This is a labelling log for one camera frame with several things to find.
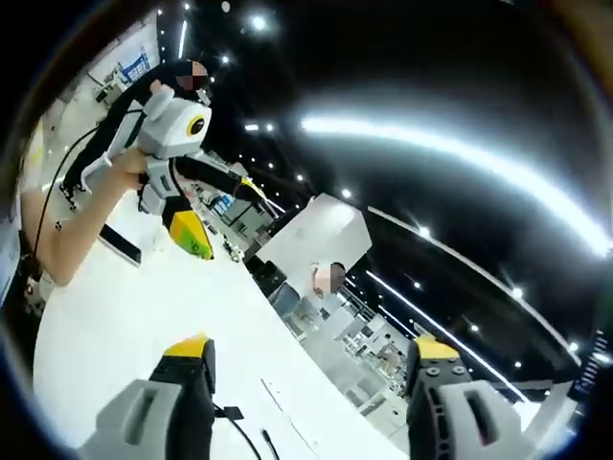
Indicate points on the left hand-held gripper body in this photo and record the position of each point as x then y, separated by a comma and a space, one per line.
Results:
167, 127

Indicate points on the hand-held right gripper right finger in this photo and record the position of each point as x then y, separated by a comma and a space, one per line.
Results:
479, 421

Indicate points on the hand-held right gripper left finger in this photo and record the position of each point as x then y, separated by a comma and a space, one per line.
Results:
143, 421

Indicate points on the white desk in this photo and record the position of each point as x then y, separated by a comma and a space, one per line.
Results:
143, 306

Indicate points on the person's left hand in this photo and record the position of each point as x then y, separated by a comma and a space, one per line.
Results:
133, 167

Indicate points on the black flat tablet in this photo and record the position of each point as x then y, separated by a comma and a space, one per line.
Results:
122, 246

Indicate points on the white partition panel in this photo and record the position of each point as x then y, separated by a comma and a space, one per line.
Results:
316, 230

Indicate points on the black worn device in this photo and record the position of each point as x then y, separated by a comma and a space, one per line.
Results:
31, 268

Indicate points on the long ceiling light strip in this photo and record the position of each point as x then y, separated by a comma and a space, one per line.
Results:
479, 155

